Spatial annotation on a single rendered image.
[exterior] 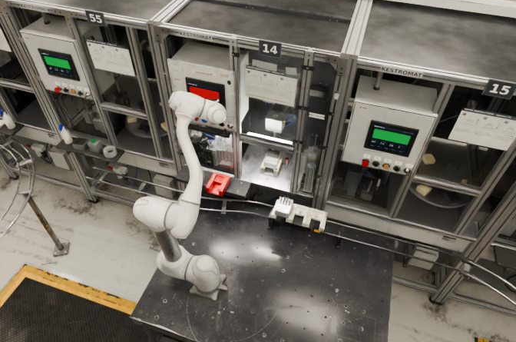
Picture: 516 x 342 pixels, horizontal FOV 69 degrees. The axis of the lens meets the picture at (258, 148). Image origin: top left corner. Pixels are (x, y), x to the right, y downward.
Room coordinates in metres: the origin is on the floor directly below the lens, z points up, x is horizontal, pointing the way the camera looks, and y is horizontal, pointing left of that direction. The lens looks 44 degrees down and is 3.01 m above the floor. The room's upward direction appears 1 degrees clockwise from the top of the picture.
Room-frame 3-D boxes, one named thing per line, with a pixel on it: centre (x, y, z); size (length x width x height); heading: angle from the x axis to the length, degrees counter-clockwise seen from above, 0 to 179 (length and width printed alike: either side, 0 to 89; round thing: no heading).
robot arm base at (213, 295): (1.13, 0.28, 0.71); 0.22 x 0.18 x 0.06; 73
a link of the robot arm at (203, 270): (1.14, 0.31, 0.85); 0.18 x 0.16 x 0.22; 74
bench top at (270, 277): (1.21, -0.12, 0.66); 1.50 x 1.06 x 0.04; 73
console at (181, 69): (2.01, 0.31, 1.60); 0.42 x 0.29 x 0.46; 73
